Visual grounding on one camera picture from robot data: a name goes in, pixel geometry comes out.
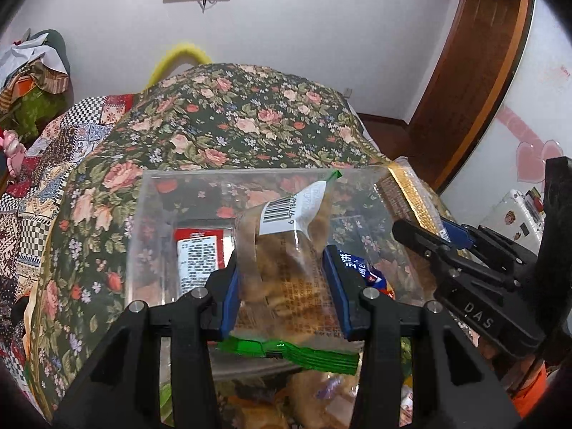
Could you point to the brown wooden door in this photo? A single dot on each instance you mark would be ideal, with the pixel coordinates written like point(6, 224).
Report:
point(473, 76)

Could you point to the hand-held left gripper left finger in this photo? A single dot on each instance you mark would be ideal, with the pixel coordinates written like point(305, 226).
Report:
point(229, 297)

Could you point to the blue snack packet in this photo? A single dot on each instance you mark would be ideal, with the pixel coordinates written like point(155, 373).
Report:
point(364, 272)

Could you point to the wall socket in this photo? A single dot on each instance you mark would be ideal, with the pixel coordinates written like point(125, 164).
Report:
point(348, 93)

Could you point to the clear snack packet gold edge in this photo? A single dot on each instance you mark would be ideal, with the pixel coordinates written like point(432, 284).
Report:
point(413, 190)

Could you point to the pink plush toy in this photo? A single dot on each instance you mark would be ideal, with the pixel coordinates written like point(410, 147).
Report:
point(12, 147)

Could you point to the pile of clothes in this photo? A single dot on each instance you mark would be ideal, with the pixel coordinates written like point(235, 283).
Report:
point(33, 76)

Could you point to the floral blanket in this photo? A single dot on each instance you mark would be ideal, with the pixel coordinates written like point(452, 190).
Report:
point(232, 116)

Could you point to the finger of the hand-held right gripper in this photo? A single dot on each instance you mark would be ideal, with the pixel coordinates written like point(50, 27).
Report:
point(462, 234)
point(418, 239)

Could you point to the clear biscuit packet green edge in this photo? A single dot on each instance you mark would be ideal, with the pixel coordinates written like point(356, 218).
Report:
point(286, 272)

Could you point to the red snack packet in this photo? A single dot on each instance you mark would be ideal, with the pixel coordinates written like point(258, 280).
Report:
point(196, 259)

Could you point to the white door with heart stickers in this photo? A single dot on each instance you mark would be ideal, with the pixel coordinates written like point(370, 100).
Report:
point(531, 111)

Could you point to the yellow foam tube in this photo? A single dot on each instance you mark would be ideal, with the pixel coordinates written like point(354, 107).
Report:
point(178, 56)

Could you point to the clear plastic storage box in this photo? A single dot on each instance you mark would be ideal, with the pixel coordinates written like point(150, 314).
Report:
point(152, 250)

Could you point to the pile of snack packets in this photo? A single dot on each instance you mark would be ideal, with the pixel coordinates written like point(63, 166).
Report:
point(313, 397)

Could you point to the patchwork quilt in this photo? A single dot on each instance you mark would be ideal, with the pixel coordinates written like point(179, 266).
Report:
point(49, 152)

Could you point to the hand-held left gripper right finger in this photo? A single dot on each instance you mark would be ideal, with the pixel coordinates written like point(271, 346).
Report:
point(336, 292)

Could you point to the white appliance with stickers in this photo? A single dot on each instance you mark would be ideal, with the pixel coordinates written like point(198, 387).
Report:
point(518, 221)

